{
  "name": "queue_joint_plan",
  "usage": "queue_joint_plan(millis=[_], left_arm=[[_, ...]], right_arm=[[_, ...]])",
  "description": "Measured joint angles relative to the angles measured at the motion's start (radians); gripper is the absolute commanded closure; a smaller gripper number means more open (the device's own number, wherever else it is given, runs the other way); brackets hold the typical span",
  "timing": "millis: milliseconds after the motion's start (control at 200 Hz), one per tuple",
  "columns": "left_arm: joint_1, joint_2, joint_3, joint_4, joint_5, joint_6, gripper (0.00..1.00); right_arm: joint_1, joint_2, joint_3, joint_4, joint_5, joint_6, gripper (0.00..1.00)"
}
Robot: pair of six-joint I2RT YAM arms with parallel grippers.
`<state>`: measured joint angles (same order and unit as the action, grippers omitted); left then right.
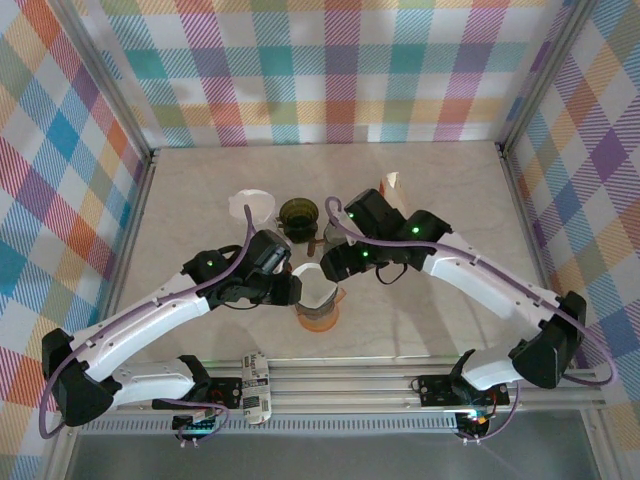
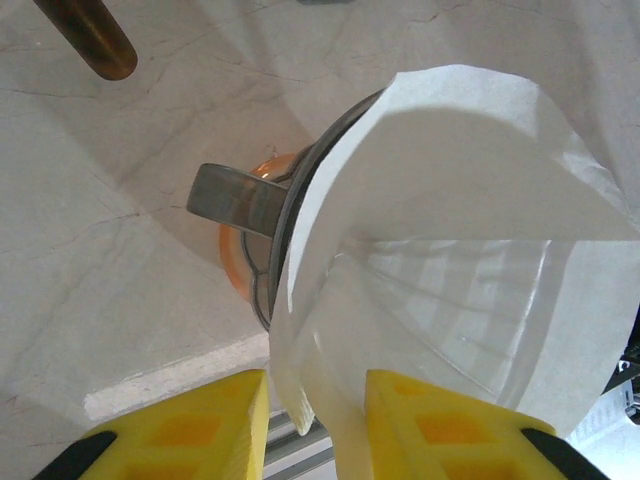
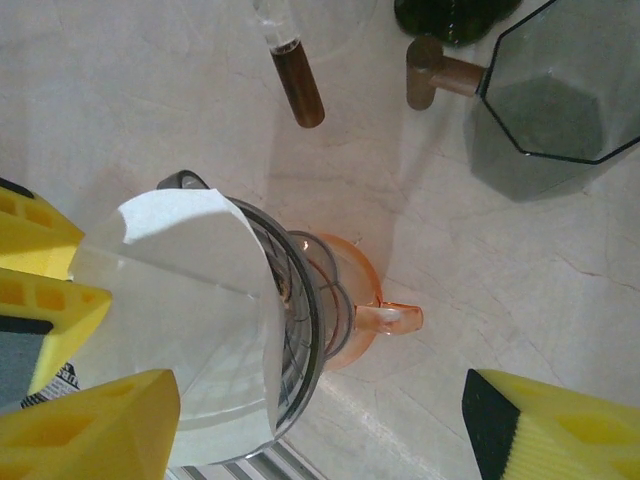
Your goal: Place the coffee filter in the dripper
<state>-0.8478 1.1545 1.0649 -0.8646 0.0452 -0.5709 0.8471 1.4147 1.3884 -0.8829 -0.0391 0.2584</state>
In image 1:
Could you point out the orange white filter box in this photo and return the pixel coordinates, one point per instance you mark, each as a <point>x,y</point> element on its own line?
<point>395,192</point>

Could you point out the white paper coffee filter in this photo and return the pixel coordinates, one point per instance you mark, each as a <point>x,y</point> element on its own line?
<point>312,285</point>
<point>255,202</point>

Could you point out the clear glass coffee dripper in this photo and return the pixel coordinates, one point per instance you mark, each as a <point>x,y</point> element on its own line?
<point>233,205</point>

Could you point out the orange coffee dripper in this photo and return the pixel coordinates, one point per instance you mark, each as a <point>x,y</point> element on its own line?
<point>317,320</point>

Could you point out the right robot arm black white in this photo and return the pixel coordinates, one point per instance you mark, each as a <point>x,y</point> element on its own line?
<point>475,280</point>

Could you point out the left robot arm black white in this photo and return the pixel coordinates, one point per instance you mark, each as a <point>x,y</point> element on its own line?
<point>150,315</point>

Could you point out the dark green coffee dripper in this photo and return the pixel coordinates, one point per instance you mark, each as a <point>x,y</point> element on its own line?
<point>299,215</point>

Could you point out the newsprint wrapped roll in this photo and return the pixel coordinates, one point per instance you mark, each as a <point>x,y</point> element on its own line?
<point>256,390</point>

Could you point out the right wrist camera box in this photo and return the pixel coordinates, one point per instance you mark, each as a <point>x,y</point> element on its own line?
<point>375,210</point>

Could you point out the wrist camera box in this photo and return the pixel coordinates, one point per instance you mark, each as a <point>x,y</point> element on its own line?
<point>270,250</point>
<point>375,210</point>

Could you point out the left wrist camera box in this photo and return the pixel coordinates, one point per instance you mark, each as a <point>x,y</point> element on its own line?
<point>270,250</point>

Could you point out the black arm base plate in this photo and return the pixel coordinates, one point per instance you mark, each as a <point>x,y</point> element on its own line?
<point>227,392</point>
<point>435,390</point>

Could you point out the aluminium table side rail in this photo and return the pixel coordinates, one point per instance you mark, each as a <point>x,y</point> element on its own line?
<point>142,210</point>
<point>520,200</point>

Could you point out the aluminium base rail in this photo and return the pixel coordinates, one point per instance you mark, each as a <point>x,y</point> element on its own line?
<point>350,385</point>

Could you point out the aluminium frame post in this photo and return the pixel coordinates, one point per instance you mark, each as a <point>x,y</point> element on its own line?
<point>107,85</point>
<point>545,75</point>

